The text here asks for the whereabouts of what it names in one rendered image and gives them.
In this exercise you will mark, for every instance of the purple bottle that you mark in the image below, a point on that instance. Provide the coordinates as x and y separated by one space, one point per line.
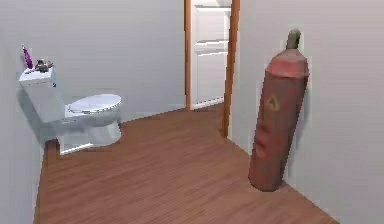
27 59

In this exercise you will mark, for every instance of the white room door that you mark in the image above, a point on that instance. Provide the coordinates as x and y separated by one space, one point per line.
210 53

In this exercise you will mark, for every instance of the red gas cylinder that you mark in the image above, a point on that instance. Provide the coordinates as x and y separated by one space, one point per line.
278 116

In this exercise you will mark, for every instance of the white toilet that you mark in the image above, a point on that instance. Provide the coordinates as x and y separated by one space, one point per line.
93 113

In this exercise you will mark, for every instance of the small dark grey object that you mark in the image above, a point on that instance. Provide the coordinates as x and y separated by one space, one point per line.
42 66

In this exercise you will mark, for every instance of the brown wooden door frame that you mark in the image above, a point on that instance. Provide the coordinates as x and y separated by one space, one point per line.
231 66

